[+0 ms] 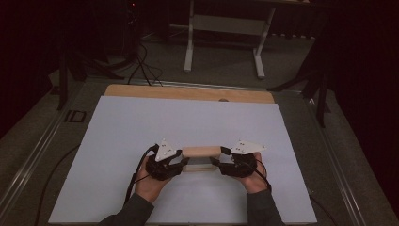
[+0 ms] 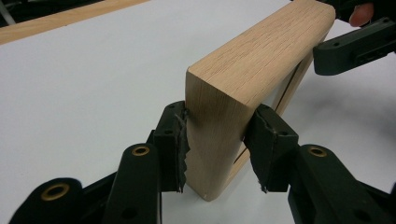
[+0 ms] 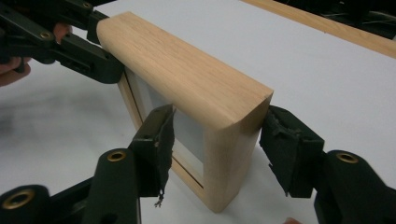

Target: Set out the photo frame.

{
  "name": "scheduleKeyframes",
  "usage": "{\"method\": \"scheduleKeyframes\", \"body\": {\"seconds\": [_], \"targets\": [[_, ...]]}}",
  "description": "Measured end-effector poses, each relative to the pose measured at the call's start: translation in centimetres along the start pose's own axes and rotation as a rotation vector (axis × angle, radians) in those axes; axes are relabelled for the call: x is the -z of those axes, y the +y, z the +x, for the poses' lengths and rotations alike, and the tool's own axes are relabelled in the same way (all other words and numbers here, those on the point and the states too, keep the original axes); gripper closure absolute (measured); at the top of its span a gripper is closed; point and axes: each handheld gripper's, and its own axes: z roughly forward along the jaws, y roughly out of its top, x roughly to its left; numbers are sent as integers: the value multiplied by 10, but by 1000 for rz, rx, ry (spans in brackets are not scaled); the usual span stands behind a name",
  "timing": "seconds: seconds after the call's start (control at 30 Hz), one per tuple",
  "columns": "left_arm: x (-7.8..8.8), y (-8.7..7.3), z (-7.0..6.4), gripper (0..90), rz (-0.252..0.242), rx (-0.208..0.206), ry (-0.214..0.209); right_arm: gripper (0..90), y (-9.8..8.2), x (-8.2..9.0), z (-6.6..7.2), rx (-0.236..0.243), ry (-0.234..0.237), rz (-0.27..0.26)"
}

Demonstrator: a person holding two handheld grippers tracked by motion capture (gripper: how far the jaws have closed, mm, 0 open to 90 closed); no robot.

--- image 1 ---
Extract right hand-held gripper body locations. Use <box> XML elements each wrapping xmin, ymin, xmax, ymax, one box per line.
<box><xmin>220</xmin><ymin>139</ymin><xmax>267</xmax><ymax>179</ymax></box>

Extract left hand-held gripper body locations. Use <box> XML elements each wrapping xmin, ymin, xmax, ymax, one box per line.
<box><xmin>145</xmin><ymin>138</ymin><xmax>183</xmax><ymax>182</ymax></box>

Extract wooden picture frame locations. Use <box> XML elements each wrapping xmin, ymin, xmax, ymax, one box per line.
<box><xmin>181</xmin><ymin>145</ymin><xmax>222</xmax><ymax>173</ymax></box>

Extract person's right hand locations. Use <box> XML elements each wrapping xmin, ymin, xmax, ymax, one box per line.
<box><xmin>240</xmin><ymin>153</ymin><xmax>272</xmax><ymax>194</ymax></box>

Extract person's left hand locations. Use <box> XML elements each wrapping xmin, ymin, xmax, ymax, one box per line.
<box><xmin>135</xmin><ymin>156</ymin><xmax>172</xmax><ymax>203</ymax></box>

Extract white table sheet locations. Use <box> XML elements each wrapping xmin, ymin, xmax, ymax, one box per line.
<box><xmin>48</xmin><ymin>95</ymin><xmax>318</xmax><ymax>224</ymax></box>

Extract black floor plate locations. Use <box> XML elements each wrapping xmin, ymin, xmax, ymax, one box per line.
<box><xmin>64</xmin><ymin>109</ymin><xmax>88</xmax><ymax>124</ymax></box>

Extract black metal stand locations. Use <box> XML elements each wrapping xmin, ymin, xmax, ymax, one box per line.
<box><xmin>56</xmin><ymin>46</ymin><xmax>125</xmax><ymax>111</ymax></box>
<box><xmin>267</xmin><ymin>31</ymin><xmax>333</xmax><ymax>128</ymax></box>

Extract white metal stand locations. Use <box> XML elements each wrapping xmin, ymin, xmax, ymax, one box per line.
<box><xmin>168</xmin><ymin>0</ymin><xmax>311</xmax><ymax>79</ymax></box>

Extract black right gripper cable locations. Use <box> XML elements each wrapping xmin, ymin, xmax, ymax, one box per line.
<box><xmin>247</xmin><ymin>158</ymin><xmax>272</xmax><ymax>192</ymax></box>

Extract aluminium floor rail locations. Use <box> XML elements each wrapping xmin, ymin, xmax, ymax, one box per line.
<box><xmin>305</xmin><ymin>97</ymin><xmax>370</xmax><ymax>226</ymax></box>
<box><xmin>137</xmin><ymin>79</ymin><xmax>302</xmax><ymax>93</ymax></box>
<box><xmin>0</xmin><ymin>106</ymin><xmax>69</xmax><ymax>215</ymax></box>

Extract black floor cables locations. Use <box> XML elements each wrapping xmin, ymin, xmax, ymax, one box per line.
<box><xmin>126</xmin><ymin>40</ymin><xmax>164</xmax><ymax>88</ymax></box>

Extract thin black floor cable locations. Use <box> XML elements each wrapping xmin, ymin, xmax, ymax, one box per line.
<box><xmin>34</xmin><ymin>144</ymin><xmax>81</xmax><ymax>226</ymax></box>

